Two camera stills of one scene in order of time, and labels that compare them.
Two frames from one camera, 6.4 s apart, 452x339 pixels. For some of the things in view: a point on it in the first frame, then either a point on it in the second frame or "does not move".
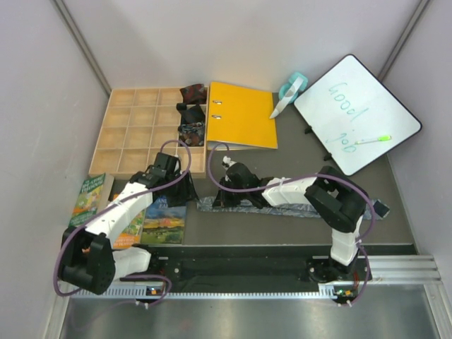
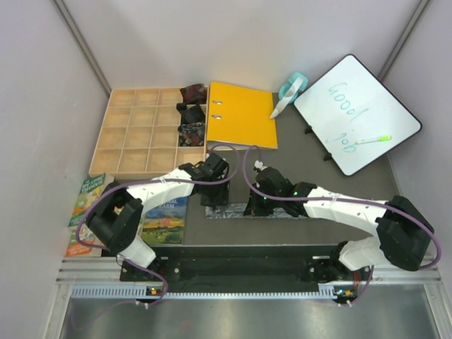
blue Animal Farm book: [163, 224] does not move
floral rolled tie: [192, 133] does not move
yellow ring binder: [240, 118] does not move
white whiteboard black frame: [350, 104] does not move
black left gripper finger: [181, 192] → [213, 195]
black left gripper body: [175, 177] → [220, 177]
